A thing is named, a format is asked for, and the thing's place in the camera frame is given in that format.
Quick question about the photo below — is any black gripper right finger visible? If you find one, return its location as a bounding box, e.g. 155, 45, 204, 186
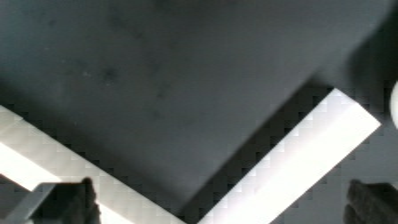
343, 179, 398, 224

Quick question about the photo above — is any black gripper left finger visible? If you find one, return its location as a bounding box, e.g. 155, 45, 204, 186
4, 177, 101, 224

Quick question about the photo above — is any white U-shaped fence frame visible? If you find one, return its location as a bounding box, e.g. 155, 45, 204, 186
0, 90, 380, 224

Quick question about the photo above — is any white lamp bulb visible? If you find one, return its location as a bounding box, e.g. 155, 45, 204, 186
389, 80, 398, 130

